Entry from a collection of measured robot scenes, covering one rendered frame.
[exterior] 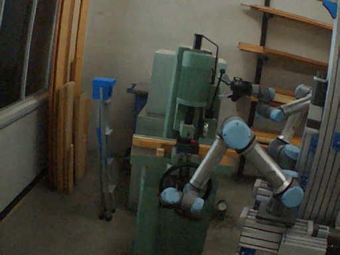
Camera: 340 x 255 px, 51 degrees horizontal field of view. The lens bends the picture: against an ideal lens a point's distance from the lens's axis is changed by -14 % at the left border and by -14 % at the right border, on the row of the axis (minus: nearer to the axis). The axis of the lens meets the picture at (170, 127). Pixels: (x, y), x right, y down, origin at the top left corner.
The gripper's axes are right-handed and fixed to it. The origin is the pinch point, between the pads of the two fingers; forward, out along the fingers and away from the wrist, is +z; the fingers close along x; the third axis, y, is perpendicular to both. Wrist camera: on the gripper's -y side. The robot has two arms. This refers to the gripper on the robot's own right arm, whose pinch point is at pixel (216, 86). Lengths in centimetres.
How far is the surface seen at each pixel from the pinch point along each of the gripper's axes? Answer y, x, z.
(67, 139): -132, -40, 104
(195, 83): 0.5, 0.4, 12.7
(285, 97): -125, -125, -109
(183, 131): -24.8, 15.6, 14.7
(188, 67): 6.1, -6.0, 18.0
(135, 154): -29, 33, 41
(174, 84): -20.3, -16.8, 22.1
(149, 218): -61, 58, 28
